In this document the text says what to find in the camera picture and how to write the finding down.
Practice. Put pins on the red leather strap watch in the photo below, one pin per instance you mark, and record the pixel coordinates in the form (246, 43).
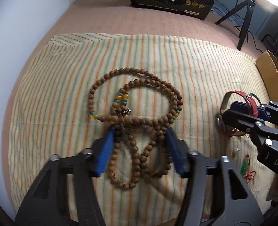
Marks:
(249, 99)

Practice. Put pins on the black metal chair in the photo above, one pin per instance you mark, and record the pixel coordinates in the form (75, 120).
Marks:
(271, 43)

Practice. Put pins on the open cardboard box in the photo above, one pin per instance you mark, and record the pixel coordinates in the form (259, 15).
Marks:
(267, 65)

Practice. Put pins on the striped yellow cloth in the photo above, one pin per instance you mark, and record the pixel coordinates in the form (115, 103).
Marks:
(160, 200)

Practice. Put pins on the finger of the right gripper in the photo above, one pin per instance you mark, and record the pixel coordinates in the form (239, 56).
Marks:
(243, 122)
(243, 108)

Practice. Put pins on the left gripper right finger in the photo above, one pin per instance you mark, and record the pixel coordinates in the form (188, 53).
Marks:
(178, 150)

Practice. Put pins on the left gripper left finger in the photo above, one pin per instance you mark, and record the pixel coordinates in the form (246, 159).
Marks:
(102, 150)

